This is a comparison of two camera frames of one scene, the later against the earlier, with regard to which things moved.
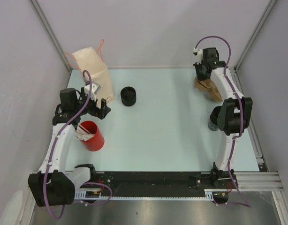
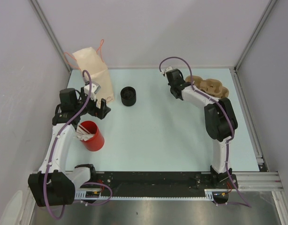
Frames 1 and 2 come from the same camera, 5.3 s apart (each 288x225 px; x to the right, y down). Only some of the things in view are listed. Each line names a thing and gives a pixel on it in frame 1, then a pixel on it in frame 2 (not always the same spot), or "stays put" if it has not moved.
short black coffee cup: [128, 96] stays put
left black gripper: [99, 113] stays put
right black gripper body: [201, 75] to [172, 86]
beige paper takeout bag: [88, 59] stays put
